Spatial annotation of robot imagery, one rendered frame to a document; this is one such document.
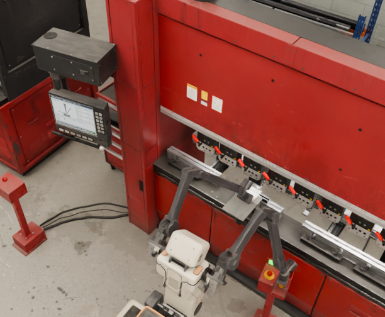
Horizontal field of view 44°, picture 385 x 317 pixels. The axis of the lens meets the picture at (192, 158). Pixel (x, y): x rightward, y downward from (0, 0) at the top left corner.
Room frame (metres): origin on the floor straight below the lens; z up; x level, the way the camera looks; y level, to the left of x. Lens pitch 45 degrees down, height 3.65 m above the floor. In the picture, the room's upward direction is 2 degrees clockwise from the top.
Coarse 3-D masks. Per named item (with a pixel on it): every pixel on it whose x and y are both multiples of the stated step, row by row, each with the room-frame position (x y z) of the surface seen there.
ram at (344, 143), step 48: (192, 48) 2.66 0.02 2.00; (240, 48) 2.45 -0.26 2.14; (240, 96) 2.43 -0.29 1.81; (288, 96) 2.25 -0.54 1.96; (336, 96) 2.09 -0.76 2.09; (240, 144) 2.40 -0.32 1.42; (288, 144) 2.21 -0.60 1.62; (336, 144) 2.04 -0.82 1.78; (384, 144) 1.90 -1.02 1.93; (336, 192) 1.99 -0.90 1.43; (384, 192) 1.84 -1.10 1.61
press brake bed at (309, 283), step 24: (168, 192) 2.64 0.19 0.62; (192, 192) 2.50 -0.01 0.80; (192, 216) 2.49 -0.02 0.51; (216, 216) 2.36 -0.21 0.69; (216, 240) 2.34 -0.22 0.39; (264, 240) 2.10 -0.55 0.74; (216, 264) 2.34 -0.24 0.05; (240, 264) 2.21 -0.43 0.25; (264, 264) 2.08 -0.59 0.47; (312, 264) 1.88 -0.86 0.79; (312, 288) 1.85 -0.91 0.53; (336, 288) 1.76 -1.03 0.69; (288, 312) 1.92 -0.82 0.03; (312, 312) 1.85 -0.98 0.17; (336, 312) 1.72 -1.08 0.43; (384, 312) 1.56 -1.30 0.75
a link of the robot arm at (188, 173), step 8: (184, 168) 2.08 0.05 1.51; (192, 168) 2.09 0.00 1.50; (184, 176) 2.02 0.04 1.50; (192, 176) 2.02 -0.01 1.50; (184, 184) 1.98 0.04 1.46; (176, 192) 1.96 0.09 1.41; (184, 192) 1.95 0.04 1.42; (176, 200) 1.92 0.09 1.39; (176, 208) 1.88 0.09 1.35; (168, 216) 1.86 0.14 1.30; (176, 216) 1.85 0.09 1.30; (160, 224) 1.84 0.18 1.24; (176, 224) 1.81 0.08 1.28; (168, 232) 1.76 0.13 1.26
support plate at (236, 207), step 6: (234, 198) 2.28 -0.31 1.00; (258, 198) 2.29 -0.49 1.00; (228, 204) 2.22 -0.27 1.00; (234, 204) 2.22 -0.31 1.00; (240, 204) 2.22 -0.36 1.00; (246, 204) 2.23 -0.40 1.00; (252, 204) 2.23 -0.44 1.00; (228, 210) 2.17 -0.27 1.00; (234, 210) 2.17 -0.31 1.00; (240, 210) 2.17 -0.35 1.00; (246, 210) 2.17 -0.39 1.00; (252, 210) 2.18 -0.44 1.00; (234, 216) 2.12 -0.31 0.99; (240, 216) 2.12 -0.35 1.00; (246, 216) 2.12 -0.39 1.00
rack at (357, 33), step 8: (376, 0) 4.05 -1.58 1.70; (376, 8) 4.05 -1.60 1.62; (360, 16) 3.65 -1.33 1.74; (376, 16) 4.02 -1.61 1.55; (360, 24) 3.64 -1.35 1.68; (368, 24) 4.05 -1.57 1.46; (352, 32) 4.10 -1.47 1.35; (360, 32) 3.63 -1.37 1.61; (368, 32) 4.06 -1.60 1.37; (368, 40) 4.02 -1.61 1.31
